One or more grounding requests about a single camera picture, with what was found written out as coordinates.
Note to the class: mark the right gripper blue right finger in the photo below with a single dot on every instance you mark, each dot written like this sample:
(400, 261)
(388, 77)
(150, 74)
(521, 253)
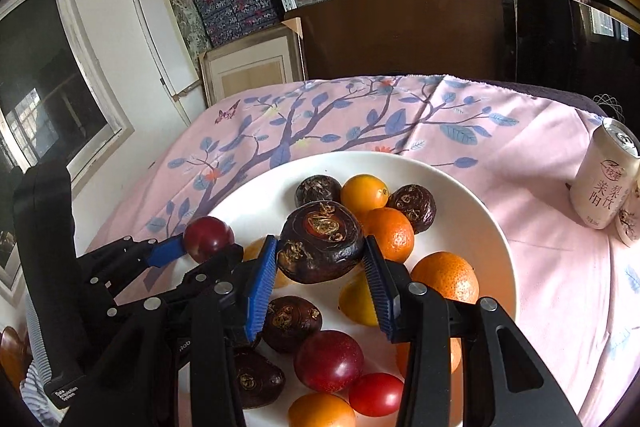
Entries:
(384, 291)

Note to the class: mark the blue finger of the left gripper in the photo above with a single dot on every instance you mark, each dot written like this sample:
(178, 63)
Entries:
(163, 253)
(215, 273)

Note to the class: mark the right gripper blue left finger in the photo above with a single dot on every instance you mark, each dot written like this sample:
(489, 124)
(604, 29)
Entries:
(259, 287)

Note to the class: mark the small yellow-orange fruit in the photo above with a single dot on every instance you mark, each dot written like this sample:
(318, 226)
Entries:
(363, 193)
(356, 303)

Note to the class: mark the dark red plum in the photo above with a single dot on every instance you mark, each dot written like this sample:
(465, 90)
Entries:
(328, 361)
(205, 236)

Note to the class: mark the orange mandarin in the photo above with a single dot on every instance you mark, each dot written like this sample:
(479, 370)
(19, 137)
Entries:
(402, 356)
(392, 231)
(449, 274)

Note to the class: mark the red cherry tomato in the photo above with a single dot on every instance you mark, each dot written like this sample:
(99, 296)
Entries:
(376, 394)

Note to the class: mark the small yellow-green fruit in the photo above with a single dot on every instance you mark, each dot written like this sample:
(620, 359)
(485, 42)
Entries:
(321, 410)

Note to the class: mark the white oval plate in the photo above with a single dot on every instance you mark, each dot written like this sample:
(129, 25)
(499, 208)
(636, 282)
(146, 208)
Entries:
(478, 390)

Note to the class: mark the framed picture leaning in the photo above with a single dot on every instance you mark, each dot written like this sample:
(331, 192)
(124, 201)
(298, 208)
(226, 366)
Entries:
(271, 56)

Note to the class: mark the dark wooden cabinet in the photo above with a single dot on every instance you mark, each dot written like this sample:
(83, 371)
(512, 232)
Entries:
(470, 39)

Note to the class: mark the stack of blue patterned boxes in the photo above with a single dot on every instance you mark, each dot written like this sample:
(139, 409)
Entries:
(229, 20)

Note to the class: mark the white paper cup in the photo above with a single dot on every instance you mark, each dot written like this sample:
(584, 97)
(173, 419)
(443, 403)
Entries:
(628, 217)

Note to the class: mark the white beverage can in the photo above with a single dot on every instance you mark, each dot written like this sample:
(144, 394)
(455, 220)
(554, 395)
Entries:
(606, 175)

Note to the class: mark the window with white frame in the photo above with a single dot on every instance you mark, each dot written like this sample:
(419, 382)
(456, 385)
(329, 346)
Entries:
(56, 105)

